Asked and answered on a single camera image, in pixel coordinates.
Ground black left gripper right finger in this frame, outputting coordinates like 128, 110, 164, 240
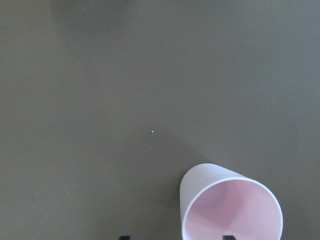
222, 235, 235, 240

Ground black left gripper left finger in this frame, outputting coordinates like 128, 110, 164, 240
119, 235, 131, 240

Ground pink cup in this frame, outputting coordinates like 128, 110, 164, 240
179, 163, 283, 240

